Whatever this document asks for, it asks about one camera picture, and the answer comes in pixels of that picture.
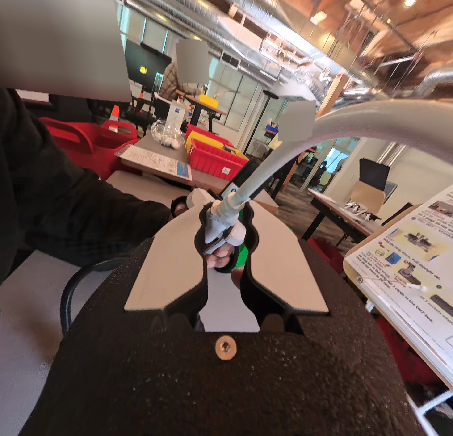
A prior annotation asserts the wooden instruction board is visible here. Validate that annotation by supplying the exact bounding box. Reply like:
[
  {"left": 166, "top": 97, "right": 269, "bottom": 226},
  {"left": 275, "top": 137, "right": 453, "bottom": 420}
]
[{"left": 343, "top": 185, "right": 453, "bottom": 389}]

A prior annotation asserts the clear bag of white balls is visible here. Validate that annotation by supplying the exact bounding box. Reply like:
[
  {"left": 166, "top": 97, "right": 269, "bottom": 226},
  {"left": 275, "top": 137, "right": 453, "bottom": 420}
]
[{"left": 150, "top": 117, "right": 186, "bottom": 149}]

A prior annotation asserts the person's left forearm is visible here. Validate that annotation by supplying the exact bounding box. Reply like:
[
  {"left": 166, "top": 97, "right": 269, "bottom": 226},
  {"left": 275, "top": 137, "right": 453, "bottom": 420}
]
[{"left": 53, "top": 174, "right": 175, "bottom": 267}]

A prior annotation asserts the wooden side table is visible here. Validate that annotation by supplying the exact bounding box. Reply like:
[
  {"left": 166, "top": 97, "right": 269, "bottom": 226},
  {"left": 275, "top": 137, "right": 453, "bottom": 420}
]
[{"left": 307, "top": 188, "right": 384, "bottom": 247}]

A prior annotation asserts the black floor lamp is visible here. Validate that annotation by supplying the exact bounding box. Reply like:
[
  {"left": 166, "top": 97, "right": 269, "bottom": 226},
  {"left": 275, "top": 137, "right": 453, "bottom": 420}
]
[{"left": 244, "top": 90, "right": 280, "bottom": 154}]

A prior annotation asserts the white and blue carton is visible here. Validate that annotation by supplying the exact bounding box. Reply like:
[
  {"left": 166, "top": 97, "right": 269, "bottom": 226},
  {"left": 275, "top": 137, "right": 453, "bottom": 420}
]
[{"left": 167, "top": 101, "right": 187, "bottom": 132}]

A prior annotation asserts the red plastic basket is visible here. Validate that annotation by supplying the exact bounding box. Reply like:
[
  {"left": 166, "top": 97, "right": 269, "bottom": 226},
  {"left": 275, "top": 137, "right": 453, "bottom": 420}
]
[{"left": 38, "top": 117, "right": 139, "bottom": 181}]

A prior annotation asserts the person's left hand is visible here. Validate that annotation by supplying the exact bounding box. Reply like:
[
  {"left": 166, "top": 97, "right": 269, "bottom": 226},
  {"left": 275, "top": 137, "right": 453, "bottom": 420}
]
[{"left": 206, "top": 246, "right": 245, "bottom": 289}]

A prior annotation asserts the laminated paper sheet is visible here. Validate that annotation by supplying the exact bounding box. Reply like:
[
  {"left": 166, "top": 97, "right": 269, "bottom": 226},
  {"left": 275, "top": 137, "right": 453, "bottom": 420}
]
[{"left": 115, "top": 144, "right": 193, "bottom": 182}]

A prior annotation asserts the red plastic bin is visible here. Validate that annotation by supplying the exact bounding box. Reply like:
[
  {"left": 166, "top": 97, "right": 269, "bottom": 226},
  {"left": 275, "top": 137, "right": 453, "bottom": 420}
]
[
  {"left": 188, "top": 139, "right": 249, "bottom": 180},
  {"left": 186, "top": 124, "right": 234, "bottom": 147}
]

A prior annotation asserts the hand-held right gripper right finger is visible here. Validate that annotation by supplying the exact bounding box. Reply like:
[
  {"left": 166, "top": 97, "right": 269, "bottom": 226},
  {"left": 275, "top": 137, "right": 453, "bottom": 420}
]
[{"left": 240, "top": 200, "right": 330, "bottom": 329}]

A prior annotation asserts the red plastic container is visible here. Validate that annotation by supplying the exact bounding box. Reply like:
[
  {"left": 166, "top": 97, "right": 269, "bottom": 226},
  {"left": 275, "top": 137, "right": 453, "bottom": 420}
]
[{"left": 307, "top": 236, "right": 345, "bottom": 274}]

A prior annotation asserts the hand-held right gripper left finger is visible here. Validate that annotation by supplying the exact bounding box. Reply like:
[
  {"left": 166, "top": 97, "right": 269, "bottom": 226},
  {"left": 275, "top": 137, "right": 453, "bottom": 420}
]
[{"left": 124, "top": 203, "right": 209, "bottom": 329}]

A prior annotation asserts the cardboard box with black flap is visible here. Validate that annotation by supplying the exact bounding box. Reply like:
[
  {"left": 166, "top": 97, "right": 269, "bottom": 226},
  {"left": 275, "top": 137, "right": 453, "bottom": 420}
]
[{"left": 350, "top": 158, "right": 398, "bottom": 214}]

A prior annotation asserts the white extension cord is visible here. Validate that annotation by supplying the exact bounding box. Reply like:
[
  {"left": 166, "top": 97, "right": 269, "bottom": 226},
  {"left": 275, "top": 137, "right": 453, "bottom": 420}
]
[{"left": 203, "top": 100, "right": 453, "bottom": 256}]

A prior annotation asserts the black wall screen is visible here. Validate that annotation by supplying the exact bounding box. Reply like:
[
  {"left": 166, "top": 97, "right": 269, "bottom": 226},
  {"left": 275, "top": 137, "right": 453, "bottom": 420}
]
[{"left": 124, "top": 40, "right": 173, "bottom": 86}]

